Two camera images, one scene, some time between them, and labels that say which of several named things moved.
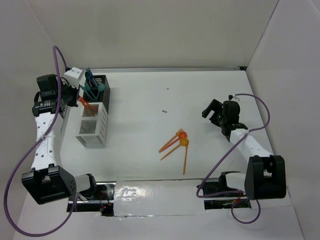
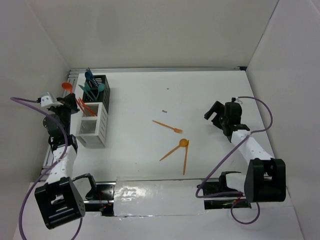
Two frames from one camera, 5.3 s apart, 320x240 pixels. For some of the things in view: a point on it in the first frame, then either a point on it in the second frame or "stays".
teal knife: [83, 87] stays
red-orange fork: [80, 99] stays
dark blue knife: [92, 77] stays
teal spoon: [101, 87] stays
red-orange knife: [83, 100] → [81, 107]
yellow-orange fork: [177, 134] → [175, 129]
